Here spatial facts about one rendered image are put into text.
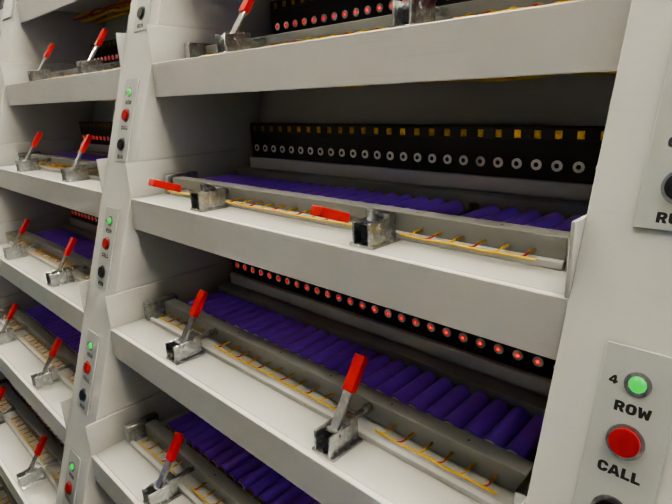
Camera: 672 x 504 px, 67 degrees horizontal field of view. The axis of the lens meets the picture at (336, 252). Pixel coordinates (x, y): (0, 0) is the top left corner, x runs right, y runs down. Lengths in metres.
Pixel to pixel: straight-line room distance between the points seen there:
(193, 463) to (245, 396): 0.21
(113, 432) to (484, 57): 0.72
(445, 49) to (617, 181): 0.17
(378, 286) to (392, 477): 0.16
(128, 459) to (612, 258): 0.70
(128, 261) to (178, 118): 0.22
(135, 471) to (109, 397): 0.11
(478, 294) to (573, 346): 0.07
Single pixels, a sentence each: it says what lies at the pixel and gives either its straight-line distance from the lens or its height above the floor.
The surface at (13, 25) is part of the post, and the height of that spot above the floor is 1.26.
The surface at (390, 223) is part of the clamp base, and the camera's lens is 0.46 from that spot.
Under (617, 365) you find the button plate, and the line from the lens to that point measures 0.35.
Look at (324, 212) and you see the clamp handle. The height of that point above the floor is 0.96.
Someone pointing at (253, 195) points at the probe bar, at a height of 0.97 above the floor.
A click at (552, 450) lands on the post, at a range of 0.37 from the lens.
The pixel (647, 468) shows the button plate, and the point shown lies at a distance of 0.36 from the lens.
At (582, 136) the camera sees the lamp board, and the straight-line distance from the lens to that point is 0.54.
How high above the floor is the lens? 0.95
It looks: 4 degrees down
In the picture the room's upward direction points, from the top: 10 degrees clockwise
